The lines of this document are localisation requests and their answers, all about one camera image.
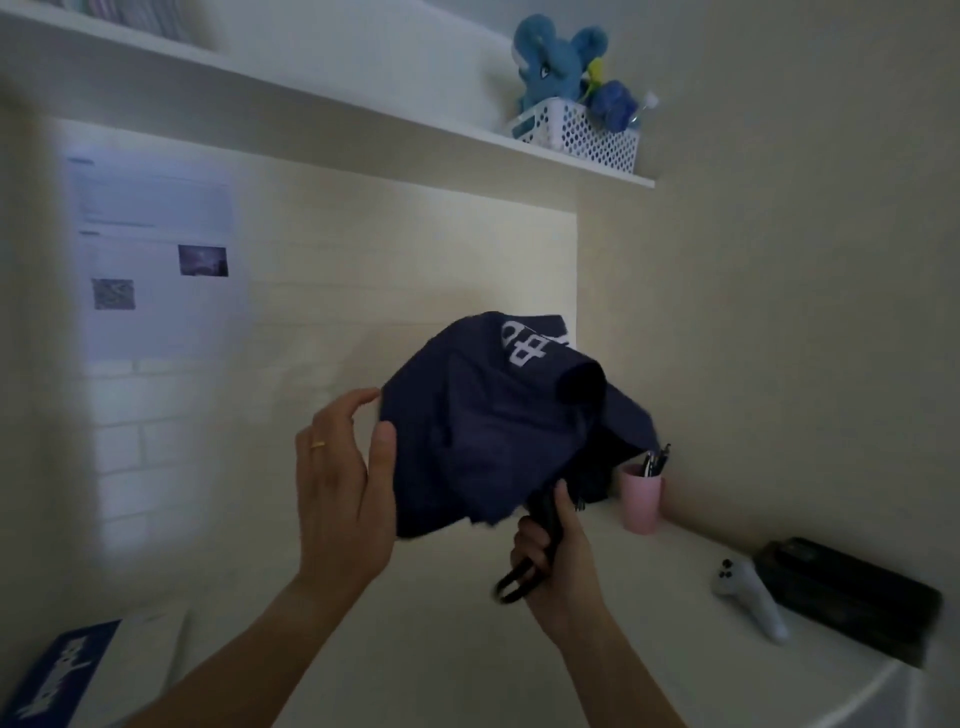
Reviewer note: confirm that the person's right hand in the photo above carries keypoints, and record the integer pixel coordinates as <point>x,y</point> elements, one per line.
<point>566,585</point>

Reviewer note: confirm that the person's left hand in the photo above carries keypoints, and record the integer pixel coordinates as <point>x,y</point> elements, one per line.
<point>337,510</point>

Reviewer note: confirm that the person's left thumb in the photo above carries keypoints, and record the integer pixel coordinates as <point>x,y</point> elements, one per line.
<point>381,465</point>

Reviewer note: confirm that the person's right thumb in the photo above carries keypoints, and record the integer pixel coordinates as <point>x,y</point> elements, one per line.
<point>566,510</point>

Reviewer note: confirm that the navy folding umbrella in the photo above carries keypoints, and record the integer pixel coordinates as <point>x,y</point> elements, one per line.
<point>487,427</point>

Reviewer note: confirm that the person's right forearm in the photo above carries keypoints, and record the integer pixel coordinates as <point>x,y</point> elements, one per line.
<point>607,675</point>

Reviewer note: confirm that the person's left forearm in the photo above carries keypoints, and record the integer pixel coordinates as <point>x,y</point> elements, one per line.
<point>240,660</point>

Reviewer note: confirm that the pink pen cup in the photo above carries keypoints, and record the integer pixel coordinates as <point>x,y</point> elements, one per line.
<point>640,499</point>

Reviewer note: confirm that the dark pens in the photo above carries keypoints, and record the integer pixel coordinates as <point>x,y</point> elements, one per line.
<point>657,459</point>

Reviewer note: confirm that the white game controller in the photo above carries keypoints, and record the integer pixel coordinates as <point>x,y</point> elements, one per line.
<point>750,596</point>

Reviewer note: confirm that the black zip case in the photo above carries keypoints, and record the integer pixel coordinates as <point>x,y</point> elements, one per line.
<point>847,596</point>

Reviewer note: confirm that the white paper sheet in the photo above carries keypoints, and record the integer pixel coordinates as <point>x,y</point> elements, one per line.
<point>142,660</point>

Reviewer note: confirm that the white perforated plastic basket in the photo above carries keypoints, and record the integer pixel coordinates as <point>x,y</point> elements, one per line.
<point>581,135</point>

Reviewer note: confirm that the blue printed book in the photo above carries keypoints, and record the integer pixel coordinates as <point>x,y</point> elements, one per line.
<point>52,679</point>

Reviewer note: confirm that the dark blue fluffy ball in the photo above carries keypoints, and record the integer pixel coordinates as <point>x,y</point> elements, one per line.
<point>615,105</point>

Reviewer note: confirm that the clear plastic bottle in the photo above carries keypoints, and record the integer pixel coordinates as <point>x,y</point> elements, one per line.
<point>643,109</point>

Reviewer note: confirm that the blue plush toy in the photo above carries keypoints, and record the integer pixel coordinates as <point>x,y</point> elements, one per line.
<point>551,64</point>

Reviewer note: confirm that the yellow toy piece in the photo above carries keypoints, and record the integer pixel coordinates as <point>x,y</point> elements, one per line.
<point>595,75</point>

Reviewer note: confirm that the printed paper wall sheet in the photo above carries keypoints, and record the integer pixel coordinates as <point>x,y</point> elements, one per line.
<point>157,255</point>

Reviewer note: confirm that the white wall shelf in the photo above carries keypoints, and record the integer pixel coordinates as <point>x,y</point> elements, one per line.
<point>360,97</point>

